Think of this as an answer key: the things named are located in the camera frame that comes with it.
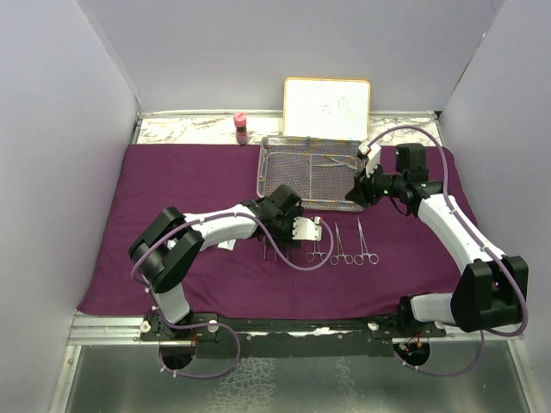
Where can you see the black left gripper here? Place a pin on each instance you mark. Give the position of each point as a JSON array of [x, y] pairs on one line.
[[287, 241]]

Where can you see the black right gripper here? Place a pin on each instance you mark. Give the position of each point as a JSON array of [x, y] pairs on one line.
[[362, 192]]

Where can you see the steel clamp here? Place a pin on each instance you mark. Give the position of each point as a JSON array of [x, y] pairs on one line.
[[316, 253]]

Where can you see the metal mesh tray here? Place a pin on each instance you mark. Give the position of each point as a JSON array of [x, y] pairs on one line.
[[292, 161]]

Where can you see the white blue label packet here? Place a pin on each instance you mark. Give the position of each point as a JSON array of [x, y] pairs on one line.
[[227, 245]]

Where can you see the steel blunt tweezers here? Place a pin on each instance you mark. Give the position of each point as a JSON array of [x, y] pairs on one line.
[[340, 255]]

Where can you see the steel forceps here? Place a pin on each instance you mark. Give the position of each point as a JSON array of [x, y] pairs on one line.
[[364, 255]]

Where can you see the purple cloth wrap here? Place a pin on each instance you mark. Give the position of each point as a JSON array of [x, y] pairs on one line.
[[240, 283]]

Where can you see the steel scissors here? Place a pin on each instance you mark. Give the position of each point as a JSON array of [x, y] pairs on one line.
[[335, 162]]

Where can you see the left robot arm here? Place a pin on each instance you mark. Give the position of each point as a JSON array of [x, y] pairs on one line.
[[167, 248]]

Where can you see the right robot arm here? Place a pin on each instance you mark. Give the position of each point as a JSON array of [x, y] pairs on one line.
[[491, 292]]

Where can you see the yellow framed whiteboard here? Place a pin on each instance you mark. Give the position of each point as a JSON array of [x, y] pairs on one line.
[[326, 108]]

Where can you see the pink lid spice bottle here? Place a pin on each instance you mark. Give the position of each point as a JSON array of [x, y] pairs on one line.
[[241, 132]]

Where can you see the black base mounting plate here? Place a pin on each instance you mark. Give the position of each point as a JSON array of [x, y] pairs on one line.
[[229, 343]]

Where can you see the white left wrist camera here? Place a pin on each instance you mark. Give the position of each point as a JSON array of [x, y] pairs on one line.
[[305, 229]]

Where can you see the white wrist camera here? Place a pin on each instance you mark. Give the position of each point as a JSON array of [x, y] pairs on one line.
[[305, 229], [370, 153]]

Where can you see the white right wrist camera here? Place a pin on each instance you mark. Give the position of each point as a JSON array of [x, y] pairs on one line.
[[370, 153]]

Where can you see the aluminium frame rail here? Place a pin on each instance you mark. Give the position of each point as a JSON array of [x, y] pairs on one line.
[[207, 327]]

